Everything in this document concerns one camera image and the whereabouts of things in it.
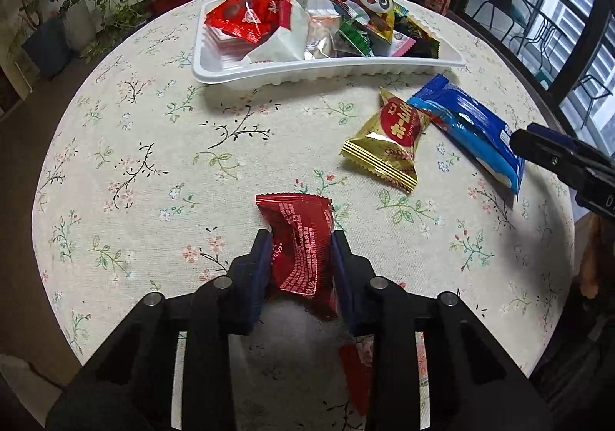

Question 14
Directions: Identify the potted plant in white pot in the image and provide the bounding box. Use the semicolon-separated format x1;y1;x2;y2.
60;0;97;52

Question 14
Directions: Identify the blue snack packet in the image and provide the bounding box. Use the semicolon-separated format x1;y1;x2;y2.
407;74;526;196

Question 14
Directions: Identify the person's right forearm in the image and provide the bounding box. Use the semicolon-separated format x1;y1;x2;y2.
579;215;601;300

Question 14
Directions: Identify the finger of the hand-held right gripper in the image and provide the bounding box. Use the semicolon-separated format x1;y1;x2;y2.
509;122;606;182

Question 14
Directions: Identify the orange chocolate snack packet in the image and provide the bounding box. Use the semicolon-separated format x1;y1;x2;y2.
323;0;397;43

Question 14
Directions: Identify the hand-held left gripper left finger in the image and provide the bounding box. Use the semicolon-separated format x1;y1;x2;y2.
45;229;274;431

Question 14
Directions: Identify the floral tablecloth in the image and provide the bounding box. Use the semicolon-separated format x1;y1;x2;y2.
31;0;577;431

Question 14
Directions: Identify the red chocolate ball snack packet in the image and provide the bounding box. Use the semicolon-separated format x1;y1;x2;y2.
205;0;280;45

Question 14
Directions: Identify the dark red white-text snack packet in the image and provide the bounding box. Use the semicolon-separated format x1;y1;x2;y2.
254;192;339;321

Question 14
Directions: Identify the potted plant in dark pot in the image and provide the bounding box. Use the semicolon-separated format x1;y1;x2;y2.
5;0;73;78

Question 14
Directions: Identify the white plastic tray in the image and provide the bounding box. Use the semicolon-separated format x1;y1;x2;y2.
192;0;467;87

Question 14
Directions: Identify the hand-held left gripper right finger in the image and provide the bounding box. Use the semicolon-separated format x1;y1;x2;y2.
331;229;553;431

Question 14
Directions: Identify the clear orange-print snack packet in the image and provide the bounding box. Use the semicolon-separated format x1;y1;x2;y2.
305;15;339;61

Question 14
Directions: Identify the green snack packet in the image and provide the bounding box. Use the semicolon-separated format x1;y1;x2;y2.
336;20;374;58

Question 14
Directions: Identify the black gold-print snack packet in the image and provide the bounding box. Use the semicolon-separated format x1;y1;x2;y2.
401;13;441;60

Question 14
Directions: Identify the trailing vine plant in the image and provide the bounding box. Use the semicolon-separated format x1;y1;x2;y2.
79;0;145;62

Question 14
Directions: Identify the red flat snack packet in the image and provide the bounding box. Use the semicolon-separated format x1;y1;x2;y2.
337;342;376;416

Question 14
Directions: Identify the gold red-circle snack packet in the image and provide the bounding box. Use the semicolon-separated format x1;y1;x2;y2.
340;87;432;194

